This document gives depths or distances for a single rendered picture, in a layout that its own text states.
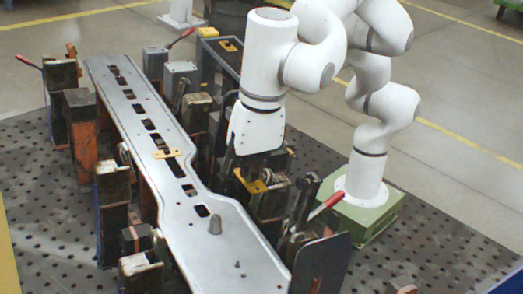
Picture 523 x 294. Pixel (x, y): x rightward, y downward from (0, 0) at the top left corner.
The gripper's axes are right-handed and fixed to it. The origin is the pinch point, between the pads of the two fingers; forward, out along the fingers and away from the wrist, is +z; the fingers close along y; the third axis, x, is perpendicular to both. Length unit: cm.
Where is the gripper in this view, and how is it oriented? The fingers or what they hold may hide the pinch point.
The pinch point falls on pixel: (251, 169)
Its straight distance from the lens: 99.0
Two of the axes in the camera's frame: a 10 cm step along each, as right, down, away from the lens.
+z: -1.3, 8.2, 5.5
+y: -8.7, 1.8, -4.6
